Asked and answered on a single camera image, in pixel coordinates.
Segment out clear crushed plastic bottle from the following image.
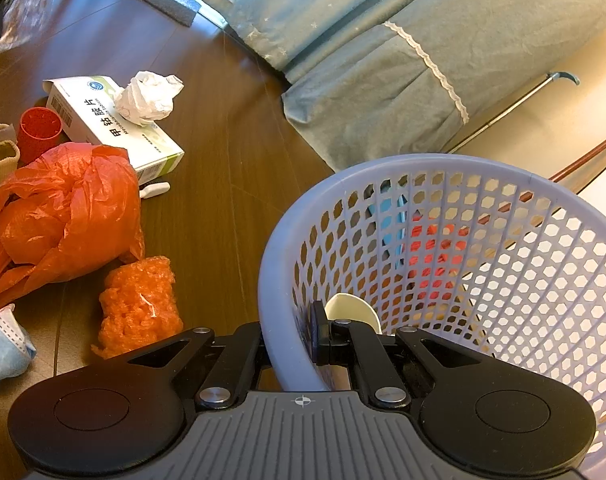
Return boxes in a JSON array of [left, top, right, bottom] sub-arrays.
[[0, 0, 54, 53]]

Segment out lavender perforated plastic basket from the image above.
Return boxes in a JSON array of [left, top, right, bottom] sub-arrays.
[[257, 154, 606, 479]]

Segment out red plastic cup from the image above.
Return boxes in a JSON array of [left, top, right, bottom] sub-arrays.
[[18, 106, 63, 164]]

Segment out beige sock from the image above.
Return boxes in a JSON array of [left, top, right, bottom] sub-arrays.
[[0, 124, 21, 183]]

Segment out white paper ball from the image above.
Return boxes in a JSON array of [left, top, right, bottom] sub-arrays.
[[114, 70, 184, 127]]

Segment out orange plastic bag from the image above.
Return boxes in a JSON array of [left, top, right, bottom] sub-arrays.
[[0, 142, 144, 308]]

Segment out white cup inside basket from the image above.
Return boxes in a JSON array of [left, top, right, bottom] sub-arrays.
[[325, 292, 382, 335]]

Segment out orange bubble wrap piece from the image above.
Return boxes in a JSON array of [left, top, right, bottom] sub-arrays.
[[91, 256, 184, 360]]

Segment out white green medicine box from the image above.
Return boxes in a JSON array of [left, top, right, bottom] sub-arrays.
[[42, 76, 184, 184]]

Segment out small white capsule object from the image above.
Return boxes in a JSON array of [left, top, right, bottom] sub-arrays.
[[139, 182, 171, 200]]

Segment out blue white face mask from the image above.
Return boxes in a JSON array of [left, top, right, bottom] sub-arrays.
[[0, 304, 37, 380]]

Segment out reddish brown curved rod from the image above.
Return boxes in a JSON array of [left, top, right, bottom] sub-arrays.
[[550, 140, 606, 183]]

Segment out teal blue bed quilt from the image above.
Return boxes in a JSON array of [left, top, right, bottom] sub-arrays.
[[201, 0, 606, 170]]

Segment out metal cane with teal handle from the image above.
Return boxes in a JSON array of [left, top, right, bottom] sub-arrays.
[[446, 70, 581, 154]]

